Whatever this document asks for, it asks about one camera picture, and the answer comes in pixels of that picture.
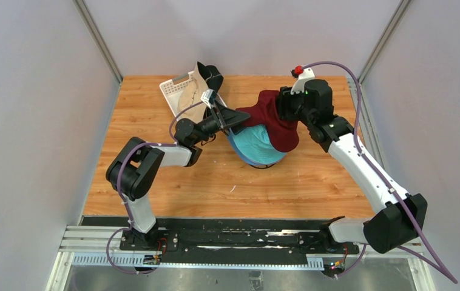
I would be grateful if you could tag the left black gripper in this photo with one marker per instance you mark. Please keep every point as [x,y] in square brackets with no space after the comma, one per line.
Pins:
[225,118]

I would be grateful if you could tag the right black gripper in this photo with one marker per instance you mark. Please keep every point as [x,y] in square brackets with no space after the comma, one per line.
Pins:
[284,99]

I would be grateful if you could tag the dark red hat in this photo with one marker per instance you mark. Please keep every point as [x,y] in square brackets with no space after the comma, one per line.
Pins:
[282,134]

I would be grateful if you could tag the teal hat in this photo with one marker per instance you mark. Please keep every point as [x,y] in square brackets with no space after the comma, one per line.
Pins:
[254,143]

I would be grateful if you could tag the blue bucket hat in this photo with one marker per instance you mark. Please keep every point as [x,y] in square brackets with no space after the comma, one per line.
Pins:
[230,137]

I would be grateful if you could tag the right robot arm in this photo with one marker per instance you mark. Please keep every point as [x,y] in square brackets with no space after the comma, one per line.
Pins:
[398,215]

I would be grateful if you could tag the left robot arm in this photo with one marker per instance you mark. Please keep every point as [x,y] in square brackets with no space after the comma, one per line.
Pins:
[134,169]

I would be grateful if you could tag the black hat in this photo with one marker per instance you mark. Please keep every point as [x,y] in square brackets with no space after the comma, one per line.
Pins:
[204,77]

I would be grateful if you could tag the white perforated plastic basket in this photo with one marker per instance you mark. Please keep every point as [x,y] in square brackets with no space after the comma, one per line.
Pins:
[172,89]

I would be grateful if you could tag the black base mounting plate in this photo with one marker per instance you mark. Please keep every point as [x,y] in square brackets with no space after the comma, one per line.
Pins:
[224,243]

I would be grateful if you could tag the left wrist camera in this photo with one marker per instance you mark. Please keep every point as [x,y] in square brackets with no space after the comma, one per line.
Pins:
[209,97]

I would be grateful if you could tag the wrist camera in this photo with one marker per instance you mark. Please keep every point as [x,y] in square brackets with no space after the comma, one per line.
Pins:
[302,75]
[209,97]

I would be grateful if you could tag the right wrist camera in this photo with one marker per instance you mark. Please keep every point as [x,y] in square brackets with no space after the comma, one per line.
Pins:
[302,75]

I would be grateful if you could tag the black wire hat stand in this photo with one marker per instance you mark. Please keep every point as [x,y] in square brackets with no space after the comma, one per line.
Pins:
[262,166]

